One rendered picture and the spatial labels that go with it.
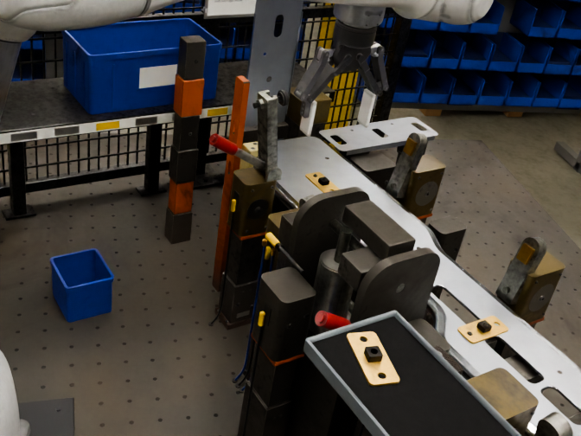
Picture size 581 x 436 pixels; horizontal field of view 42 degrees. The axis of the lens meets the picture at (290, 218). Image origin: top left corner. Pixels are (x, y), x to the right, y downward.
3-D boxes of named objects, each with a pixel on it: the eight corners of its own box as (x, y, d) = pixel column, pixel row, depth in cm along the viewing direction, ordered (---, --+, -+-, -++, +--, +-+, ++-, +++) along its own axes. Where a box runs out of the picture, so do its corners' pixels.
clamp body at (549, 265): (518, 402, 152) (579, 264, 133) (475, 421, 146) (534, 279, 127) (495, 380, 156) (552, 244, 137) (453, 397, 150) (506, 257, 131)
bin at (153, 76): (218, 98, 171) (224, 43, 164) (88, 116, 155) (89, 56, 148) (185, 69, 182) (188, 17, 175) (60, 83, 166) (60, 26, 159)
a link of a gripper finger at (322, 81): (354, 60, 135) (351, 54, 134) (312, 105, 136) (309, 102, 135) (342, 51, 138) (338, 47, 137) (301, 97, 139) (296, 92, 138)
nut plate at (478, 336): (493, 316, 124) (495, 310, 123) (509, 330, 121) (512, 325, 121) (456, 329, 120) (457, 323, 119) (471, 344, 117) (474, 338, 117)
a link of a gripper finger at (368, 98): (363, 88, 145) (367, 88, 146) (356, 121, 149) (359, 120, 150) (373, 95, 143) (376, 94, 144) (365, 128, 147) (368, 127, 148)
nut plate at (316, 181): (342, 193, 150) (343, 188, 149) (327, 196, 148) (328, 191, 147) (319, 172, 156) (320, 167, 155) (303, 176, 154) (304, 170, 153)
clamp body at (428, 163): (419, 294, 176) (459, 165, 158) (379, 306, 170) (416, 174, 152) (401, 278, 181) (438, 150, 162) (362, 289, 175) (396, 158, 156)
